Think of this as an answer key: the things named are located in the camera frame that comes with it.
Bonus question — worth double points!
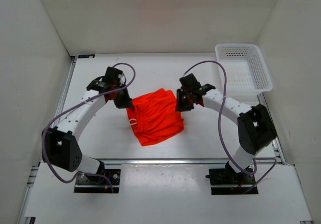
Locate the orange shorts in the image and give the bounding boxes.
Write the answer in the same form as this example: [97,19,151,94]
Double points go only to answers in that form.
[126,88,185,146]

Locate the white plastic basket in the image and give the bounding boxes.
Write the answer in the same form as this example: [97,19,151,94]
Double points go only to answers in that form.
[215,43,273,97]

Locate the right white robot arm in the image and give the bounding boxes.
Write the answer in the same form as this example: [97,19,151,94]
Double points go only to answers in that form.
[176,74,277,184]

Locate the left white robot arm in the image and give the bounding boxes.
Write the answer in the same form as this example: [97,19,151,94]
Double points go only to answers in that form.
[42,64,133,184]

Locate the black corner label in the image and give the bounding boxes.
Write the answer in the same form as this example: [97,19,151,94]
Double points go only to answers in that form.
[78,54,95,59]

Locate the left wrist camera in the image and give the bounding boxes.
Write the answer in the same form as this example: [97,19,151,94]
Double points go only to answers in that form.
[118,74,126,86]

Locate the aluminium left rail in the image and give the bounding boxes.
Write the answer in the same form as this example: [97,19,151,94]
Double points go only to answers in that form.
[53,56,78,118]

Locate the aluminium front rail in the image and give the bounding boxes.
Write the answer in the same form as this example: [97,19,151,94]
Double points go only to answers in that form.
[40,157,286,166]

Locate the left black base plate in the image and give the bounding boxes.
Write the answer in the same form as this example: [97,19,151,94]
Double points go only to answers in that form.
[74,168,121,194]

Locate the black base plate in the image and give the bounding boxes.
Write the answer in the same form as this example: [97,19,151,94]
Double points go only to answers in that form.
[206,168,259,195]
[74,168,121,194]

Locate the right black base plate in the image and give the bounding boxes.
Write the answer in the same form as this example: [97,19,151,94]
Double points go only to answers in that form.
[206,168,259,195]

